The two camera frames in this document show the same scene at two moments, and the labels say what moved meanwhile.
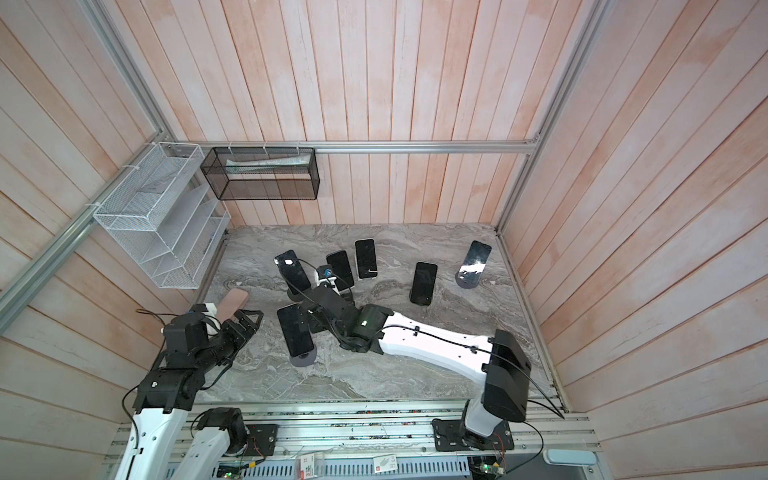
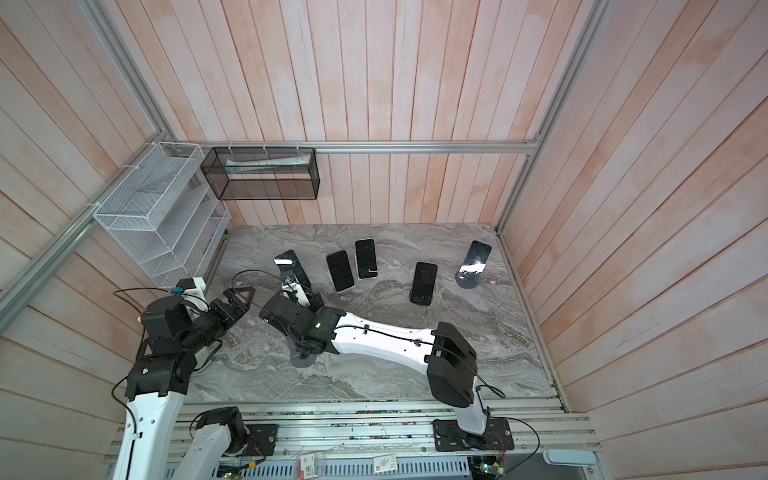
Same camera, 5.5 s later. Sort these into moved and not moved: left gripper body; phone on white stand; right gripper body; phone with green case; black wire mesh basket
Moved: left gripper body; right gripper body
Not moved: phone with green case; phone on white stand; black wire mesh basket
